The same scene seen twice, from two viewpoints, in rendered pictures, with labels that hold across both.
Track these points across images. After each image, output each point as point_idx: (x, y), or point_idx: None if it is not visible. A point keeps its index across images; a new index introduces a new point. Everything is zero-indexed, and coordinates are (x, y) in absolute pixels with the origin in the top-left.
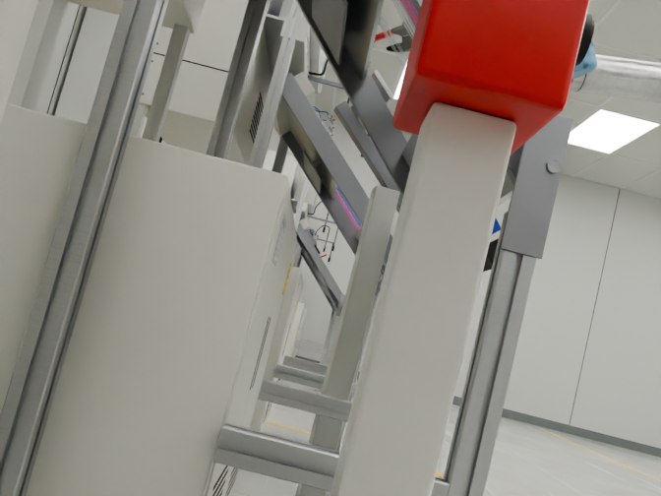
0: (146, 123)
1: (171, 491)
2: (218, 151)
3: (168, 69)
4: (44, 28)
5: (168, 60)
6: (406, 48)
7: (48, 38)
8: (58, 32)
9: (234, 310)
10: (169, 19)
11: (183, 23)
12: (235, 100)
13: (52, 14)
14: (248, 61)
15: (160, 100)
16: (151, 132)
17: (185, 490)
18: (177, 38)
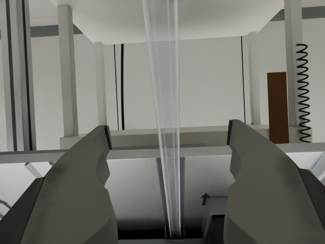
0: (74, 61)
1: None
2: (23, 37)
3: (74, 102)
4: (302, 25)
5: (76, 108)
6: (100, 144)
7: (295, 22)
8: (98, 113)
9: None
10: (85, 135)
11: (80, 136)
12: (23, 88)
13: (299, 33)
14: (24, 129)
15: (73, 78)
16: (71, 54)
17: None
18: (75, 125)
